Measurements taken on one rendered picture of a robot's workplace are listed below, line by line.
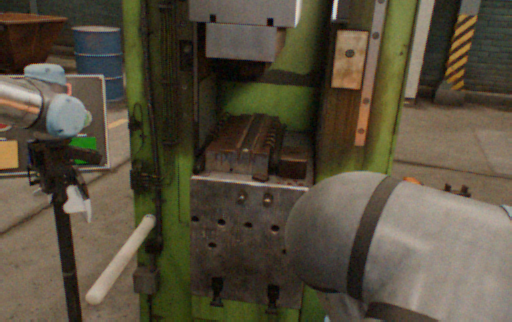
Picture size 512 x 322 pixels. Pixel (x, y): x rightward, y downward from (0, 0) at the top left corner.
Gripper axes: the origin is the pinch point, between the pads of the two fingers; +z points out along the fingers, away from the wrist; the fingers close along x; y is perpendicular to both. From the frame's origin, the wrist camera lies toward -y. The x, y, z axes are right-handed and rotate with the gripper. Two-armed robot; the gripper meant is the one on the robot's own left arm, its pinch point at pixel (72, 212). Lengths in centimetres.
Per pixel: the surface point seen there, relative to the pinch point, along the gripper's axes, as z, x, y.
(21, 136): -11.5, -28.2, -5.2
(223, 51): -35, 9, -46
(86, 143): -9.2, -16.3, -16.7
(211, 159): -1.8, 6.5, -44.6
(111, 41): 18, -363, -300
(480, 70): 45, 11, -659
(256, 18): -45, 17, -50
